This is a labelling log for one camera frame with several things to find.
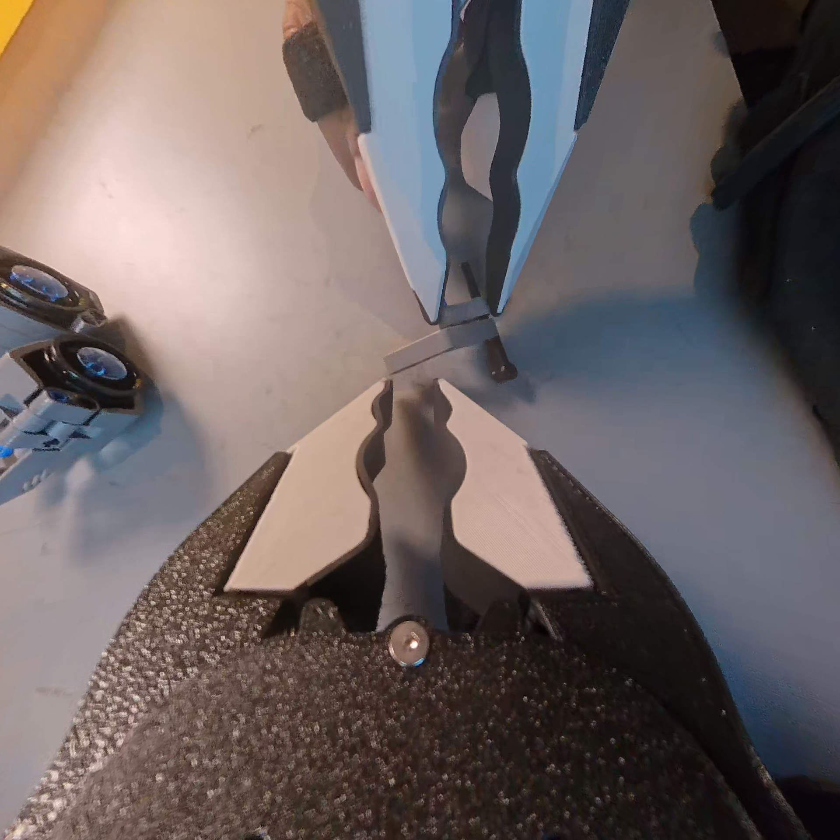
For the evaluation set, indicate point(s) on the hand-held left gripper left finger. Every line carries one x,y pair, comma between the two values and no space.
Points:
308,525

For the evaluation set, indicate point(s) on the grey bent building beam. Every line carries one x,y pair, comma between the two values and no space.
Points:
426,351

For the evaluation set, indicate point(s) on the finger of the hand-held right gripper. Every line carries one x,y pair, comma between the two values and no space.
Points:
400,131
551,98

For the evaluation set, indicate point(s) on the person's right hand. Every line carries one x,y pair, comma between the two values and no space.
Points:
353,164

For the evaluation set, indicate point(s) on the grey toy robot head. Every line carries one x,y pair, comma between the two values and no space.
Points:
79,394

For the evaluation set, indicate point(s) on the grey desk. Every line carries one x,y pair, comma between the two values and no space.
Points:
229,229

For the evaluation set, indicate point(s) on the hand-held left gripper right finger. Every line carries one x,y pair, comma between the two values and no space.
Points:
518,518

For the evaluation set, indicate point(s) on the black pin connector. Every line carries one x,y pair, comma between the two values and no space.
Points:
502,361

